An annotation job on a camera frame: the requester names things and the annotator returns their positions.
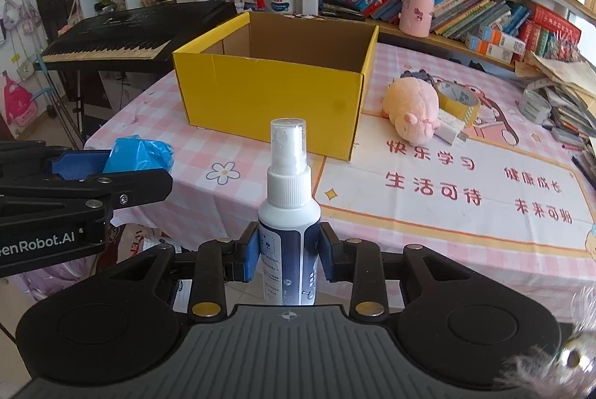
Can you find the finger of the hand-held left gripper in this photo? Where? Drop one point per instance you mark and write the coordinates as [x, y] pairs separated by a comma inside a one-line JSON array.
[[79, 164], [135, 187]]

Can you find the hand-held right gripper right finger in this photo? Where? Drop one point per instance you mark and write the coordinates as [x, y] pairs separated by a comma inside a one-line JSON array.
[[327, 252]]

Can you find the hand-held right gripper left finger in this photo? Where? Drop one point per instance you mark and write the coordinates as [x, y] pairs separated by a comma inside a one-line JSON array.
[[250, 252]]

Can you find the blue plastic bag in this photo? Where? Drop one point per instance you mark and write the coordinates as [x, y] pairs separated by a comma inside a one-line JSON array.
[[139, 154]]

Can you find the white spray bottle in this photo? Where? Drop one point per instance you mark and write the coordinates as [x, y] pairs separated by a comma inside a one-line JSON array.
[[288, 212]]

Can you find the yellow cardboard box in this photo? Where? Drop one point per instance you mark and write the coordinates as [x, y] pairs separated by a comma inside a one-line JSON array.
[[265, 101]]

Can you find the white charger plug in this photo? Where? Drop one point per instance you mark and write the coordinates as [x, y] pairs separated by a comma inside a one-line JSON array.
[[450, 128]]

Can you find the yellow tape roll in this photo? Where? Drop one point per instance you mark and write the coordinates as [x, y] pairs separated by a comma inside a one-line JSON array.
[[461, 103]]

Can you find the pink checked desktop cloth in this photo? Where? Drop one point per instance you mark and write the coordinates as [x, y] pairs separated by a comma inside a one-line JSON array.
[[419, 212]]

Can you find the pink backpack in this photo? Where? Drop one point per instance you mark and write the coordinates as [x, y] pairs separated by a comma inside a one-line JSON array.
[[16, 98]]

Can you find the black electronic keyboard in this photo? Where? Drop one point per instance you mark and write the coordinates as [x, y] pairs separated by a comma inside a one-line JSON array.
[[121, 31]]

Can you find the pink plush pig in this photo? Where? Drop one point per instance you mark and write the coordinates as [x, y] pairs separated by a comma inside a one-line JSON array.
[[409, 105]]

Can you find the green lid jar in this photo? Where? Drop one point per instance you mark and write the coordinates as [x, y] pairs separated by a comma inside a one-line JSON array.
[[283, 1]]

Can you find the black stapler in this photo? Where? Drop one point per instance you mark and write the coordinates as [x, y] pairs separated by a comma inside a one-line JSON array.
[[342, 10]]

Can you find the clear tape roll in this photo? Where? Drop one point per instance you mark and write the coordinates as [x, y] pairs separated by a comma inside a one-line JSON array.
[[533, 106]]

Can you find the pink cartoon cup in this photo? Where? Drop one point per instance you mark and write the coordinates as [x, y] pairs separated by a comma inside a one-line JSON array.
[[416, 5]]

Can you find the grey fluffy pom-pom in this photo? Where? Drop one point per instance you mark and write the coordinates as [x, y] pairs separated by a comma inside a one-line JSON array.
[[570, 359]]

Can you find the pile of papers and books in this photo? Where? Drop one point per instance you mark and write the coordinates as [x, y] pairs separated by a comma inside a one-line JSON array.
[[568, 87]]

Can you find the thick red dictionary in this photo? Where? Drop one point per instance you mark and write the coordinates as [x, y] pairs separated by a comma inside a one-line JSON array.
[[526, 36]]

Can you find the clear bag of colourful clips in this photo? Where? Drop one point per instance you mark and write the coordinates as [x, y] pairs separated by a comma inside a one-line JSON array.
[[561, 47]]

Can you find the large red hardcover book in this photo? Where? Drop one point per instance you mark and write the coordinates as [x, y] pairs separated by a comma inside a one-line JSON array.
[[556, 24]]

